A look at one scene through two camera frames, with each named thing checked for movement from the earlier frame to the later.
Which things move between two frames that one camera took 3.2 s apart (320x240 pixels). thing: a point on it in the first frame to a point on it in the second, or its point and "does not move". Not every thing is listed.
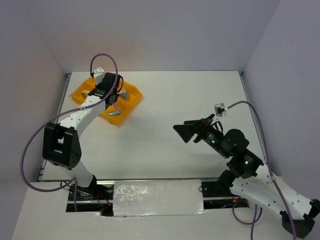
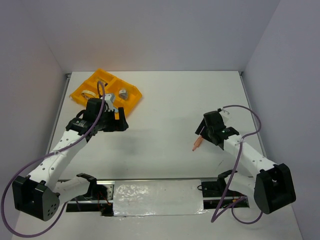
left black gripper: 99,88 to 119,125
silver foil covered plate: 146,198 does not move
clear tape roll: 85,93 does not move
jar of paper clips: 123,94 does not move
